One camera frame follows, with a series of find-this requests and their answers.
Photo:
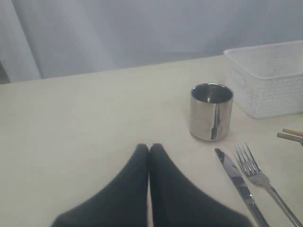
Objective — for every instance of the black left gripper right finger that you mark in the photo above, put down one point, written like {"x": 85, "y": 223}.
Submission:
{"x": 176, "y": 202}

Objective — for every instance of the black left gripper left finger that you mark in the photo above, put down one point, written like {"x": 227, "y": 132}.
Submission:
{"x": 122, "y": 203}

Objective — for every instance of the silver table knife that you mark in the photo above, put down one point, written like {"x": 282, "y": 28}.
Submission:
{"x": 241, "y": 187}

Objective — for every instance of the silver fork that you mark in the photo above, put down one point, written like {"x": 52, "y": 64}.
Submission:
{"x": 254, "y": 174}

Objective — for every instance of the wooden chopstick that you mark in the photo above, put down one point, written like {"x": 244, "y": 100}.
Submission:
{"x": 296, "y": 133}
{"x": 290, "y": 137}

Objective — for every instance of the white perforated plastic basket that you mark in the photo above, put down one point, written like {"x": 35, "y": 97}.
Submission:
{"x": 267, "y": 80}

